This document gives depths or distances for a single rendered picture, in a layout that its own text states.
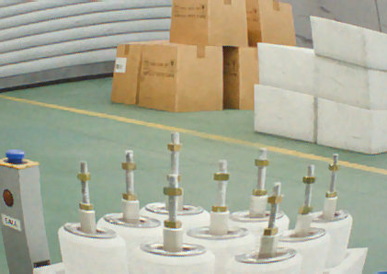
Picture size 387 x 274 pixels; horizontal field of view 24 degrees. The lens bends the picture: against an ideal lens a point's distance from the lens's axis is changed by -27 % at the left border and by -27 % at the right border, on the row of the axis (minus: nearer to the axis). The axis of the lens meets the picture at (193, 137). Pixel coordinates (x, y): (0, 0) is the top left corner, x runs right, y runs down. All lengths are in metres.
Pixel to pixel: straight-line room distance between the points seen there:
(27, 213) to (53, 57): 5.49
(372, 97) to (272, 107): 0.70
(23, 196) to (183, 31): 3.88
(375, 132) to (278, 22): 1.64
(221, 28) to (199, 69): 0.25
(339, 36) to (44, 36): 3.24
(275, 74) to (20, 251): 3.05
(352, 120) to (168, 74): 1.37
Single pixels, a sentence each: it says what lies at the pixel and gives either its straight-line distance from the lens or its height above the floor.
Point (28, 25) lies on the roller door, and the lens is 6.69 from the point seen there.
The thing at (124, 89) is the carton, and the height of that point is 0.07.
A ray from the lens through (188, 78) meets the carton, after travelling 5.01.
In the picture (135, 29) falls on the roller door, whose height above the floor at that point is 0.33.
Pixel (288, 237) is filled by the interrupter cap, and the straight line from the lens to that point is 1.27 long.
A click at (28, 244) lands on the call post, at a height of 0.19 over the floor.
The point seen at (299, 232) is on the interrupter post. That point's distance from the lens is 1.28.
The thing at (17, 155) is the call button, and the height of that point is 0.33.
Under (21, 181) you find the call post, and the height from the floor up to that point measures 0.29.
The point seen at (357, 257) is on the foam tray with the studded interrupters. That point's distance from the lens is 1.40.
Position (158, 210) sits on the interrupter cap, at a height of 0.25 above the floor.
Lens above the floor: 0.53
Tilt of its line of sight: 7 degrees down
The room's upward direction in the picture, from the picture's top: 2 degrees clockwise
